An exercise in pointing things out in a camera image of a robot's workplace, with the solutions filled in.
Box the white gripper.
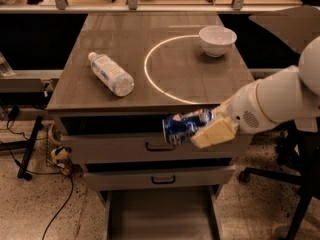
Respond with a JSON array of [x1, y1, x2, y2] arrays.
[[191, 80, 277, 149]]

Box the blue pepsi can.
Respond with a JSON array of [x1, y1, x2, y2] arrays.
[[162, 109, 213, 145]]

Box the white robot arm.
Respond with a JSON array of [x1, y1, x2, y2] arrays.
[[191, 37, 320, 148]]

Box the open bottom drawer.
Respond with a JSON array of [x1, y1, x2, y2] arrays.
[[102, 186, 223, 240]]

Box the grey drawer cabinet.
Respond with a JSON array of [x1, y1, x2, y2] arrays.
[[46, 11, 268, 240]]

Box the white bowl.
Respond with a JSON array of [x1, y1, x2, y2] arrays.
[[199, 25, 237, 57]]

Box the black office chair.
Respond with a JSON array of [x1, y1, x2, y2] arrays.
[[239, 6, 320, 240]]

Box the clear plastic water bottle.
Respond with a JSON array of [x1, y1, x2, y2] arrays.
[[88, 52, 134, 97]]

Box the black stand leg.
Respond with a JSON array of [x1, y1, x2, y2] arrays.
[[17, 116, 43, 181]]

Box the top drawer with handle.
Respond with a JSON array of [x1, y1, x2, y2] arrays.
[[62, 133, 252, 164]]

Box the drawer with handle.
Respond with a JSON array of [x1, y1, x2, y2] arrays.
[[62, 133, 252, 164], [84, 165, 235, 191]]

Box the middle drawer with handle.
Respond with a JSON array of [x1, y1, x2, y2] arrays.
[[84, 165, 235, 191]]

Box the wire basket with items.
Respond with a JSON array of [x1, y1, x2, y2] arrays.
[[47, 123, 72, 176]]

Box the black floor cable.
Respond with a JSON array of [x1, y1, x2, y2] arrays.
[[0, 117, 75, 240]]

